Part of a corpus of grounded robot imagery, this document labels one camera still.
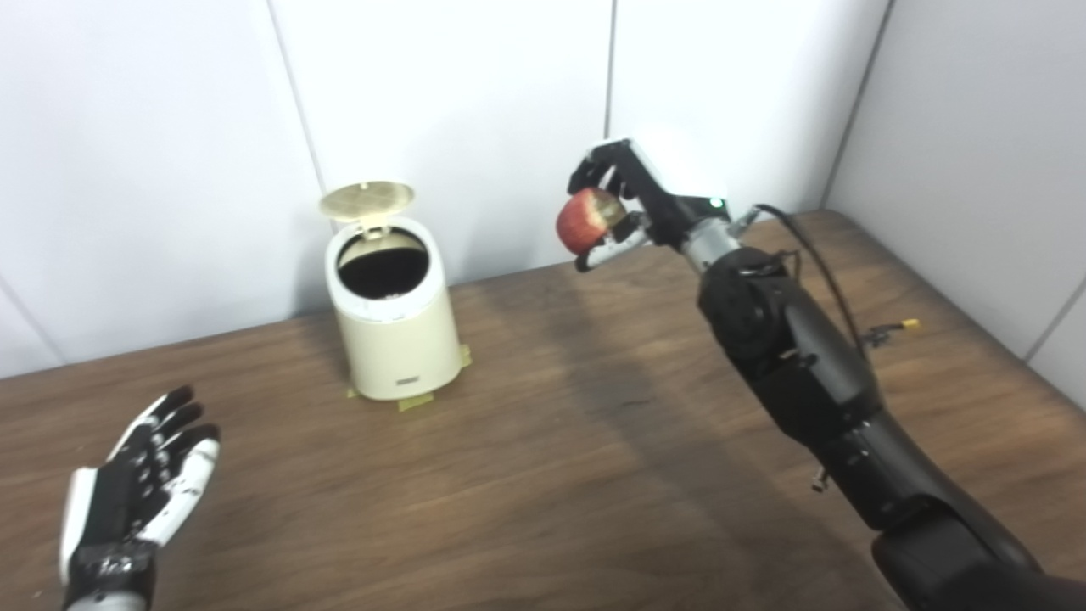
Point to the wide yellow tape piece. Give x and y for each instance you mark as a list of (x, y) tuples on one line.
[(417, 402)]

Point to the cream-colored round bin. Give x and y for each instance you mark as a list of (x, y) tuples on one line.
[(399, 348)]

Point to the cream round bin lid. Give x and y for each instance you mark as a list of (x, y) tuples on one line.
[(365, 199)]

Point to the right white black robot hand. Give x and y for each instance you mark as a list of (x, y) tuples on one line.
[(679, 195)]

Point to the red apple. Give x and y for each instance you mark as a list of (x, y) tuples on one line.
[(581, 225)]

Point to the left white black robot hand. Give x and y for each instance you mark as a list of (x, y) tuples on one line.
[(119, 509)]

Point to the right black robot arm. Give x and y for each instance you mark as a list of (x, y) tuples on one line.
[(806, 356)]

